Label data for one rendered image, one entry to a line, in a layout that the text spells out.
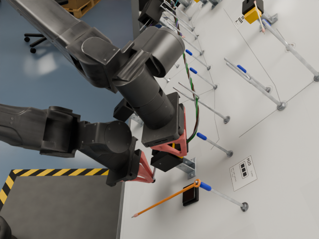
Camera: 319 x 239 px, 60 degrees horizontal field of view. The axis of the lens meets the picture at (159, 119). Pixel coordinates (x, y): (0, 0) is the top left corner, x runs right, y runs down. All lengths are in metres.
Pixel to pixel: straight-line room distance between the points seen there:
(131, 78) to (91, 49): 0.08
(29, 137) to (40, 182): 1.62
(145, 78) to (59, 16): 0.19
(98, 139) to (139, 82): 0.12
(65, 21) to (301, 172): 0.43
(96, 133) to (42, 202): 1.54
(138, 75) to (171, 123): 0.10
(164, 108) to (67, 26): 0.20
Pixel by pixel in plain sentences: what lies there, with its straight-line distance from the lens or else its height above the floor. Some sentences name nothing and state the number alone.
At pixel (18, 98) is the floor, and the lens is 2.93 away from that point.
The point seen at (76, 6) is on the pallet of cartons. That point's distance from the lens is 4.56.
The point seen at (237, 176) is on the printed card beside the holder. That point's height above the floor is 1.16.
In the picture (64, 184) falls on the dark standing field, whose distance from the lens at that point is 2.02.
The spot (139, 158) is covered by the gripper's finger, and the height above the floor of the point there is 1.11.
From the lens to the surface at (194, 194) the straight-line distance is 0.56.
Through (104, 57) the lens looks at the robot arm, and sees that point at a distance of 0.42.
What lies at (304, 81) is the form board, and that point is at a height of 1.30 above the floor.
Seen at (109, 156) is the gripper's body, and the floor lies 1.14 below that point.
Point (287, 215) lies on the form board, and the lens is 0.43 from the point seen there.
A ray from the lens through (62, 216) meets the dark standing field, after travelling 1.88.
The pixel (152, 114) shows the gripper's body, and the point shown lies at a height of 1.27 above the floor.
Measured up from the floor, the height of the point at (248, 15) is 1.34.
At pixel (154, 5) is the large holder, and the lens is 1.16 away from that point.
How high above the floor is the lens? 1.55
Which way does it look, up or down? 41 degrees down
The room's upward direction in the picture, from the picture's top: straight up
